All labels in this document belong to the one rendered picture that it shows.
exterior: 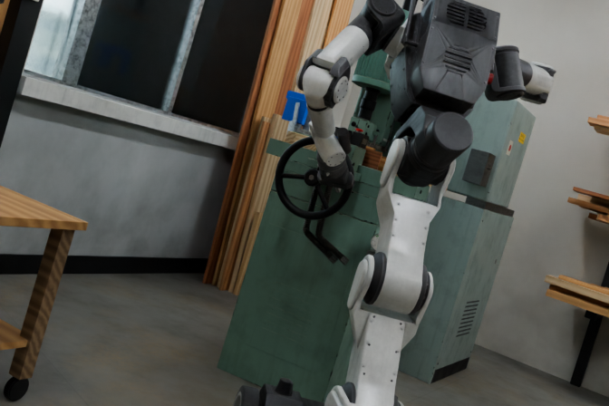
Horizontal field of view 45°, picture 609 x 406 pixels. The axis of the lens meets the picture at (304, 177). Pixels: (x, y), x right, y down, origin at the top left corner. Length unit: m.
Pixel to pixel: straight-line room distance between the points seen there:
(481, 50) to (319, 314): 1.16
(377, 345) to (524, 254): 3.12
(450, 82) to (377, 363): 0.77
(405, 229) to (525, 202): 3.07
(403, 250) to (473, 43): 0.60
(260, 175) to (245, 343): 1.54
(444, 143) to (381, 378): 0.62
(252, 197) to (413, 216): 2.27
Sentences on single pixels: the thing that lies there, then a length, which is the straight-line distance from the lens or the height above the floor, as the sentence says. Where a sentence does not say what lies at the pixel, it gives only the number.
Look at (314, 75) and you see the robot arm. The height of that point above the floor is 1.09.
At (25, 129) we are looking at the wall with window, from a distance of 3.33.
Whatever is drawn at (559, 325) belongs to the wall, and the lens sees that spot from 5.01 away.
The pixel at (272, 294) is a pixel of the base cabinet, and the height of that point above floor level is 0.34.
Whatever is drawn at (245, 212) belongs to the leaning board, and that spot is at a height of 0.46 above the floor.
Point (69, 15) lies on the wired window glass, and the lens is 3.46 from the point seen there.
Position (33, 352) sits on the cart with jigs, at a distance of 2.22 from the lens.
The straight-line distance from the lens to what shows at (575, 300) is 4.48.
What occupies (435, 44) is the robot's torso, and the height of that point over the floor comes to 1.27.
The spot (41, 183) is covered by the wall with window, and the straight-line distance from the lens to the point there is 3.46.
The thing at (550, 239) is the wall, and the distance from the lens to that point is 5.01.
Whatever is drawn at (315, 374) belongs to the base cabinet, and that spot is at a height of 0.13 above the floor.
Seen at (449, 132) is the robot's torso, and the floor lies 1.04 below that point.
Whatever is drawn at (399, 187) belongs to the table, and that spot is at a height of 0.86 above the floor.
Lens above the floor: 0.89
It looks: 2 degrees down
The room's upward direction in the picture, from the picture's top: 17 degrees clockwise
